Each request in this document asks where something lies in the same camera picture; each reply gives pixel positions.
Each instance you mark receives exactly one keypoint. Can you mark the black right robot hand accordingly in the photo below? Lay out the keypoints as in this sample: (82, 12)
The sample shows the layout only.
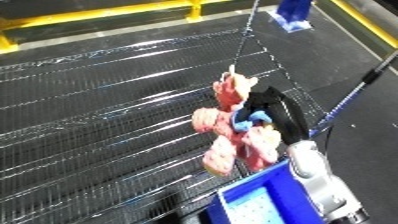
(290, 123)

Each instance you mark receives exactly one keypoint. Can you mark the pink soft toy blue shirt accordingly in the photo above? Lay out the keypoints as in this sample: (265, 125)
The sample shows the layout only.
(228, 133)

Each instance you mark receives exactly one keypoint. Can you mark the pale right robot arm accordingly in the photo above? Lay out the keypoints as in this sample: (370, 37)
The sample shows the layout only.
(320, 180)

